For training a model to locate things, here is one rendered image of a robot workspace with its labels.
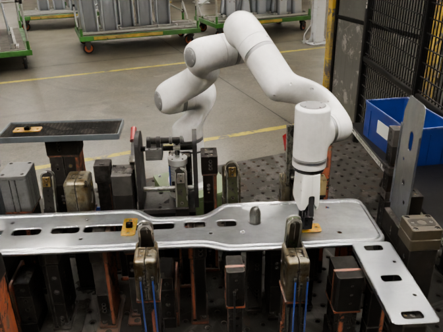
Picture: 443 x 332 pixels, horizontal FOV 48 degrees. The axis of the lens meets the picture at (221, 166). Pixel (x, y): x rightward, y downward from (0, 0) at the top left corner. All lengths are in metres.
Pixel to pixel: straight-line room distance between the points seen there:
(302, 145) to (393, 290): 0.38
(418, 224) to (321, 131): 0.34
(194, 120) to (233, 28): 0.60
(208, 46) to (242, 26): 0.16
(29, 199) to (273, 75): 0.77
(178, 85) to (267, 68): 0.54
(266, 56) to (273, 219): 0.44
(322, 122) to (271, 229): 0.34
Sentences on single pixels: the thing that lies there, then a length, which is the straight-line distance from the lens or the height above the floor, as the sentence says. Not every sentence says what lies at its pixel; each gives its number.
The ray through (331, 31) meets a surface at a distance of 4.48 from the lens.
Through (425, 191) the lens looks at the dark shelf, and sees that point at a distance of 1.56.
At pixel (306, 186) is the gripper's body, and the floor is 1.15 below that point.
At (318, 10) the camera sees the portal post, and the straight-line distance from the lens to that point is 8.40.
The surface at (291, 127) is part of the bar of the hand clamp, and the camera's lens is 1.44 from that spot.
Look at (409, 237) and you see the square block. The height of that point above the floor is 1.03.
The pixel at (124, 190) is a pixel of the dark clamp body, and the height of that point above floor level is 1.03.
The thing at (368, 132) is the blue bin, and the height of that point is 1.06.
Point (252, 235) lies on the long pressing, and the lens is 1.32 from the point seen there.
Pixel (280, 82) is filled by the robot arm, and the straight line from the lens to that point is 1.25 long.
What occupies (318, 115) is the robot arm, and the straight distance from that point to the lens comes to 1.17.
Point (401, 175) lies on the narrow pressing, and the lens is 1.42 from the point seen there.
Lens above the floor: 1.73
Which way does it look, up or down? 26 degrees down
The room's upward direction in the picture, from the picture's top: 1 degrees counter-clockwise
